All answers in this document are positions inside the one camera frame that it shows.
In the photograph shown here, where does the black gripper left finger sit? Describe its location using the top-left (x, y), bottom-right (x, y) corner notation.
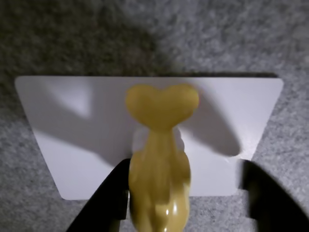
top-left (66, 158), bottom-right (132, 232)

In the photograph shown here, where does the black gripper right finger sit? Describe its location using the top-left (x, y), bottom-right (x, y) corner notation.
top-left (238, 159), bottom-right (309, 232)

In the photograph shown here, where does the yellow egg sushi fish figure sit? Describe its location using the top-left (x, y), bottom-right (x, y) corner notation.
top-left (125, 83), bottom-right (200, 232)

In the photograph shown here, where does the white plastic card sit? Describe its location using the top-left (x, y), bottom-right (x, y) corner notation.
top-left (14, 76), bottom-right (284, 201)

